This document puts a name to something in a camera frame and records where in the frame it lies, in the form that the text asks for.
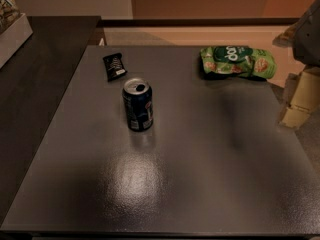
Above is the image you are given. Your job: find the black rxbar chocolate wrapper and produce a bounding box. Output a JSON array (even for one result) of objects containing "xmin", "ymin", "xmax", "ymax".
[{"xmin": 103, "ymin": 53, "xmax": 127, "ymax": 81}]

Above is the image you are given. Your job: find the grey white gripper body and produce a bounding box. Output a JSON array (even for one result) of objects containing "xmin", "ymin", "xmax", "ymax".
[{"xmin": 292, "ymin": 0, "xmax": 320, "ymax": 66}]

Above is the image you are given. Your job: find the dark side counter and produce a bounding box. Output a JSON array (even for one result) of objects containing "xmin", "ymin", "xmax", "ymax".
[{"xmin": 0, "ymin": 16, "xmax": 100, "ymax": 225}]

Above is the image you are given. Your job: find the green chip bag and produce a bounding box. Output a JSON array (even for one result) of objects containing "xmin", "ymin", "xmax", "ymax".
[{"xmin": 200, "ymin": 45, "xmax": 277, "ymax": 79}]

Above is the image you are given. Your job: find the blue pepsi can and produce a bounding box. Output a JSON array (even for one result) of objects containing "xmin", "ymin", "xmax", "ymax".
[{"xmin": 122, "ymin": 77, "xmax": 153, "ymax": 132}]

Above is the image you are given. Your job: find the snack bag in box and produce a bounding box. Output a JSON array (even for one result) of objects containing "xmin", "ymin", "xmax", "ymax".
[{"xmin": 0, "ymin": 0, "xmax": 20, "ymax": 34}]

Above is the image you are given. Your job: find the white box on counter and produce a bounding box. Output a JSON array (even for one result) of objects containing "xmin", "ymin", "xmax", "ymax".
[{"xmin": 0, "ymin": 13, "xmax": 33, "ymax": 68}]

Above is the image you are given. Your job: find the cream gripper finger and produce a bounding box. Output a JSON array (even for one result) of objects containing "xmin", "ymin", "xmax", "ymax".
[{"xmin": 279, "ymin": 71, "xmax": 320, "ymax": 129}]

